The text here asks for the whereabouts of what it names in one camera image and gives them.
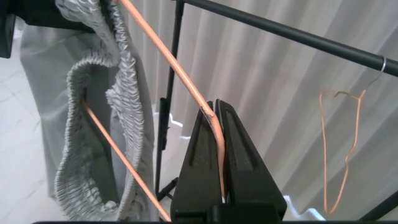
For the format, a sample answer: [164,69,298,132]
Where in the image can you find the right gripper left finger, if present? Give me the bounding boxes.
[170,100,223,222]

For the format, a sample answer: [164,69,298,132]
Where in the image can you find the pale grey shorts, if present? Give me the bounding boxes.
[20,0,156,222]

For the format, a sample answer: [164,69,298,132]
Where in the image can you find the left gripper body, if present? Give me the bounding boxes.
[0,0,17,59]

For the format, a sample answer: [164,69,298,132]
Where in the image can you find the pink clothes hanger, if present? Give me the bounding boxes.
[319,55,388,215]
[81,0,226,222]

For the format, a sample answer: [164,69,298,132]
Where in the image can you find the black clothes rack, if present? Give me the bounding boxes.
[154,0,398,222]

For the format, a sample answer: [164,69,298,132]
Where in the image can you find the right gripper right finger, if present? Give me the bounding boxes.
[215,98,288,220]

